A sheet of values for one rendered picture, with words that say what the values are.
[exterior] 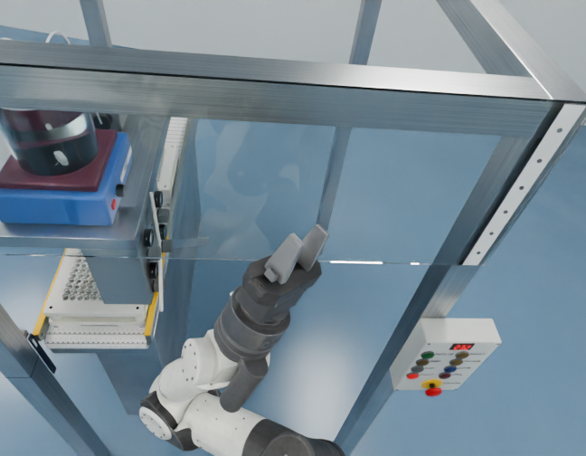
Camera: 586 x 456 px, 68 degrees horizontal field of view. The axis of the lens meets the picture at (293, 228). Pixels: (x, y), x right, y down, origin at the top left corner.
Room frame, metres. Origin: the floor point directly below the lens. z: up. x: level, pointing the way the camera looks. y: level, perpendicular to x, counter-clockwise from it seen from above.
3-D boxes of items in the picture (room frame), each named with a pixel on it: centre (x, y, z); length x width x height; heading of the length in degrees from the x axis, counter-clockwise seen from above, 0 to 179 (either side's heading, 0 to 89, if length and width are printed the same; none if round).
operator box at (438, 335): (0.52, -0.39, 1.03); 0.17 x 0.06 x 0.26; 99
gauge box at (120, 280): (0.60, 0.36, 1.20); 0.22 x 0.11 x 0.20; 9
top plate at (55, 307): (0.65, 0.49, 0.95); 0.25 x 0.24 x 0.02; 99
